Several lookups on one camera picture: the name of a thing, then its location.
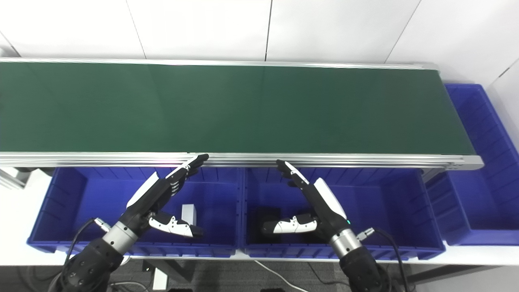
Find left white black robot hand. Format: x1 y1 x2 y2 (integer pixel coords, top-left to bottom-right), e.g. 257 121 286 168
120 153 210 238

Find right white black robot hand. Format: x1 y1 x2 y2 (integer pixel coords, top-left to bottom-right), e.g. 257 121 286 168
262 159 352 240

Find white block part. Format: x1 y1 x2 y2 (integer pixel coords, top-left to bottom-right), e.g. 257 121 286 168
181 204 197 227

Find green conveyor belt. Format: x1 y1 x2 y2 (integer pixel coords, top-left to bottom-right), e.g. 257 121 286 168
0 62 476 155
0 57 484 171

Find blue plastic bin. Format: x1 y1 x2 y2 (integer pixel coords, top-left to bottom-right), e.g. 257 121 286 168
426 83 519 247
27 166 244 258
242 167 446 261

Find black block part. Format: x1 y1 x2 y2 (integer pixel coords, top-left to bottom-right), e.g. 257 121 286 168
249 207 282 244

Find aluminium conveyor leg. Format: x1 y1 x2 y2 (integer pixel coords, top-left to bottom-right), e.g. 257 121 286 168
0 166 53 190

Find grey table leg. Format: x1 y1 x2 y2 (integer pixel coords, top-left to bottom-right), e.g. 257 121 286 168
142 260 195 291

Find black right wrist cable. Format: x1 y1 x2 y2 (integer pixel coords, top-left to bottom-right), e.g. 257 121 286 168
357 228 408 292

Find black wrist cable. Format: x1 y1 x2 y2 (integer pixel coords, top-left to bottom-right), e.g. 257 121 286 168
60 218 111 286
357 228 408 292

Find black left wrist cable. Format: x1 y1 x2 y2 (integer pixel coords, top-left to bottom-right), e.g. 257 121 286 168
60 218 111 286

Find white floor cable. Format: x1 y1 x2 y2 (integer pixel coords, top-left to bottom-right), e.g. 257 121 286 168
253 260 309 292

